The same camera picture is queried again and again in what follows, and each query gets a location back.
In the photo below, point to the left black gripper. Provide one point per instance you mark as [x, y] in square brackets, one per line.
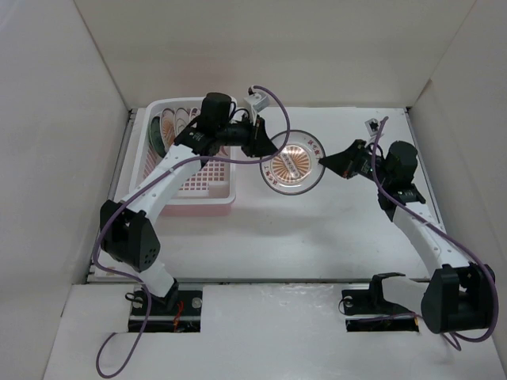
[259, 143]

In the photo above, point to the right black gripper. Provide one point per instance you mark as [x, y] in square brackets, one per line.
[342, 161]

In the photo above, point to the orange sunburst plate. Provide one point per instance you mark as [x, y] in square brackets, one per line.
[296, 169]
[167, 128]

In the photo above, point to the white plate quatrefoil motif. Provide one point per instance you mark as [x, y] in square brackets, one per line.
[181, 120]

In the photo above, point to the small blue patterned plate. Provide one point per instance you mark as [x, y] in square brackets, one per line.
[155, 137]

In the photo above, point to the green red rimmed plate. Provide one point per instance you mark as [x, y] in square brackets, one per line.
[193, 113]

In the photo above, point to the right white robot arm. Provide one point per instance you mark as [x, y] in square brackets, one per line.
[461, 294]

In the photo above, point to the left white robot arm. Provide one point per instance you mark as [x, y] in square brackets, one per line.
[127, 227]

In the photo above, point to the pink white dish rack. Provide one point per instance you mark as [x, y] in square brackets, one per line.
[209, 192]

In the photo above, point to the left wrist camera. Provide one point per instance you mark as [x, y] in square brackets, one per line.
[255, 102]

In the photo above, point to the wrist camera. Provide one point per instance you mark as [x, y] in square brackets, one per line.
[372, 126]
[255, 102]

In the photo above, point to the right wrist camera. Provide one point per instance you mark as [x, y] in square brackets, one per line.
[372, 126]

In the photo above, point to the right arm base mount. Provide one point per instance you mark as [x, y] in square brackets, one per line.
[367, 311]

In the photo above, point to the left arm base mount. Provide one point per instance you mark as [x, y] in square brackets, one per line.
[181, 314]

